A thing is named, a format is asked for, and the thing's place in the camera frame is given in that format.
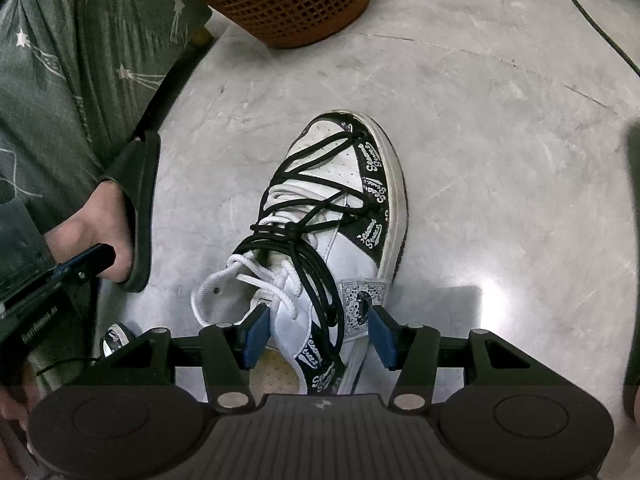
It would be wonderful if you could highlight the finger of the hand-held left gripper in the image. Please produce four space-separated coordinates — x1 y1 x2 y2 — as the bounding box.
50 243 117 284

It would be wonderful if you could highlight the grey star-print bed sheet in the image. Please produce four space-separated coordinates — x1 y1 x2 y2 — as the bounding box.
0 0 213 271

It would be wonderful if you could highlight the person's left foot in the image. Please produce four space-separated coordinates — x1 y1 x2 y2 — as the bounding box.
44 180 138 283

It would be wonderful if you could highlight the white and black sneaker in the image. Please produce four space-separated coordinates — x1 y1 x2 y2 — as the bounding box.
100 322 134 359
192 111 408 396

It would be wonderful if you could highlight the person's left hand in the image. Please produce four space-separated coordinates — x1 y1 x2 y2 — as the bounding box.
0 385 37 432

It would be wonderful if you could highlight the black shoelace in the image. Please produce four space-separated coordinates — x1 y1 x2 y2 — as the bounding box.
235 130 371 361

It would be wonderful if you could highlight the black power cable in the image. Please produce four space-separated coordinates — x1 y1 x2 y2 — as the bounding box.
552 0 640 76

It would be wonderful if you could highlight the brown plastic wastebasket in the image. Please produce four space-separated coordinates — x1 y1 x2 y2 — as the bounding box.
142 0 372 50

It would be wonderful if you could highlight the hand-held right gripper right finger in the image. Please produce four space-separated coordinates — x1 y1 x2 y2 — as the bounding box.
369 305 587 411

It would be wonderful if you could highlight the person's trouser leg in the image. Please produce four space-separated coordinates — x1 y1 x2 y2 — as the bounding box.
0 196 57 306

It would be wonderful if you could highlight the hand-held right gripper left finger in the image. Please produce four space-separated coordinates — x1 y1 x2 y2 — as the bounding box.
61 305 273 411

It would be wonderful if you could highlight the white shoelace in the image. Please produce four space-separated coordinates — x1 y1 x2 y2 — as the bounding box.
191 252 308 328

